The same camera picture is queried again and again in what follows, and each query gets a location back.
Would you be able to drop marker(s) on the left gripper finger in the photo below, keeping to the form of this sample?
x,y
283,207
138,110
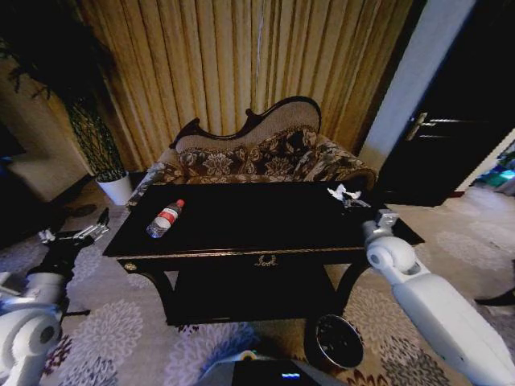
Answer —
x,y
95,231
47,237

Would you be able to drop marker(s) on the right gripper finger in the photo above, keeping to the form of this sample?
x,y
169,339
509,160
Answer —
x,y
348,203
362,203

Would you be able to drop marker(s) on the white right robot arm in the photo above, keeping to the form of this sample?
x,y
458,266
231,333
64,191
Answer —
x,y
426,297

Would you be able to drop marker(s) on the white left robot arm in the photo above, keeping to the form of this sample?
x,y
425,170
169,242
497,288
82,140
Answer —
x,y
24,333

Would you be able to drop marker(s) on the crumpled white paper trash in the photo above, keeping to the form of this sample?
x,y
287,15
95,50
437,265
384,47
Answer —
x,y
341,190

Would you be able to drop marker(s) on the black round trash bin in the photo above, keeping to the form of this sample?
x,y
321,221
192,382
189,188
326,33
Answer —
x,y
339,342

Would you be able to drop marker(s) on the white plant pot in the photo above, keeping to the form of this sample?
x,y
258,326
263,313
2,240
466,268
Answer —
x,y
116,186

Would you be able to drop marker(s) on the clear plastic water bottle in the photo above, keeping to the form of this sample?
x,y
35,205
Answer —
x,y
165,218

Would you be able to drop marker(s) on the floral upholstered sofa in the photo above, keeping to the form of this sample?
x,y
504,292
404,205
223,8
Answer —
x,y
273,157

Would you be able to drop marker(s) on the black wooden coffee table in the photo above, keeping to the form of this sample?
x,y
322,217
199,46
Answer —
x,y
249,229

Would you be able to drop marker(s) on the grey floral patterned rug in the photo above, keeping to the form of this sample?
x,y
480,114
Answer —
x,y
133,346

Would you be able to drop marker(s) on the dark wooden door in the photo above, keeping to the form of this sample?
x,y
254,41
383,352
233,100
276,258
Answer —
x,y
446,120

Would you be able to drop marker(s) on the dark green potted plant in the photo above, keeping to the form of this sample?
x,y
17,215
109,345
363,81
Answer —
x,y
68,80

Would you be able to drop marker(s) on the golden pleated curtain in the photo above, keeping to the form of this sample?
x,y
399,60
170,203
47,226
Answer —
x,y
225,72

